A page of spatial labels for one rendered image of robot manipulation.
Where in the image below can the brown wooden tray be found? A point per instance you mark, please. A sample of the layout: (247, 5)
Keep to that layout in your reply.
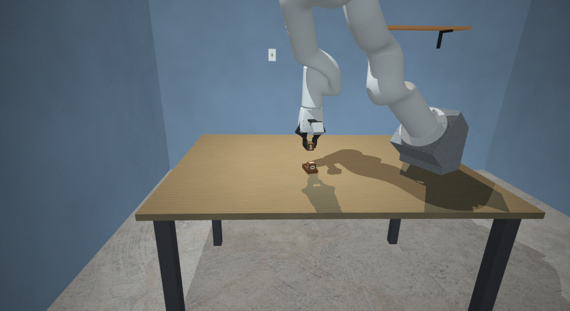
(309, 171)

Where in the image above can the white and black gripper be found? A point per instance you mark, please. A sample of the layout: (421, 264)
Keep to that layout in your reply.
(304, 124)

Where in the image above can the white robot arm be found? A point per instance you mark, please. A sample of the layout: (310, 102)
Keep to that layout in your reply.
(420, 124)

